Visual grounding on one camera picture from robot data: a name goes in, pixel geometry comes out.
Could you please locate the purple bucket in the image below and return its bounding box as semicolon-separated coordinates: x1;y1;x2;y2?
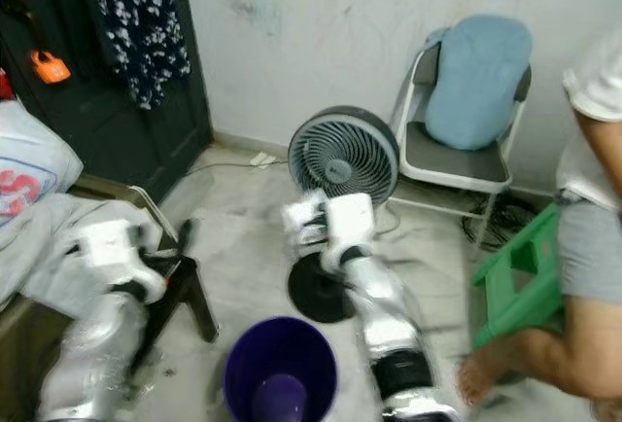
224;317;339;422

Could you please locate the grey garment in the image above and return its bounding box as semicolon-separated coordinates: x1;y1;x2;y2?
0;193;156;321

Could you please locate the metal folding chair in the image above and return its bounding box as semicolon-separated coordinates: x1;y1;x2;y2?
389;25;534;248

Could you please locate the dark door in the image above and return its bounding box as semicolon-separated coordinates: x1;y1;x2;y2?
0;0;213;185

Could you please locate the white printed garment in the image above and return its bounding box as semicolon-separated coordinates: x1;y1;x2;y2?
0;101;84;233

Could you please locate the brown cardboard box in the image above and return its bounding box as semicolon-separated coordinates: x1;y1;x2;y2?
0;174;156;422

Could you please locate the green plastic stool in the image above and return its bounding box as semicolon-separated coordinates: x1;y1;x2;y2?
471;203;567;350

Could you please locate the orange padlock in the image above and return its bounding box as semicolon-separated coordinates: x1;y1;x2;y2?
29;50;71;85

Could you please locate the light blue cushion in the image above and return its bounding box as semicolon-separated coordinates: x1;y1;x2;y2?
423;16;534;151

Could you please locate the navy floral garment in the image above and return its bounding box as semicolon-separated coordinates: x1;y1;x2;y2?
83;0;190;112

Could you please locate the red bag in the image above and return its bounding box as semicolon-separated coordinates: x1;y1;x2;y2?
0;67;16;102

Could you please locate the person in white shirt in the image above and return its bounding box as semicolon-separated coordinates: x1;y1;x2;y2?
457;23;622;422

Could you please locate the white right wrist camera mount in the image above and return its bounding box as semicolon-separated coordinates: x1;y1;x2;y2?
326;193;377;253

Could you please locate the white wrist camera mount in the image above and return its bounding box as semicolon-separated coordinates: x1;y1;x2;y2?
73;220;156;277
326;193;377;253

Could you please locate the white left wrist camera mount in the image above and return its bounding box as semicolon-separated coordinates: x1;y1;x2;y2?
73;220;156;277

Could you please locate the grey pedestal fan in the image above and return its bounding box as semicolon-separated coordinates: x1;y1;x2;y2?
287;106;401;324

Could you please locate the black coiled cable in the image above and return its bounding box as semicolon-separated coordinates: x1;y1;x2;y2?
486;193;540;238

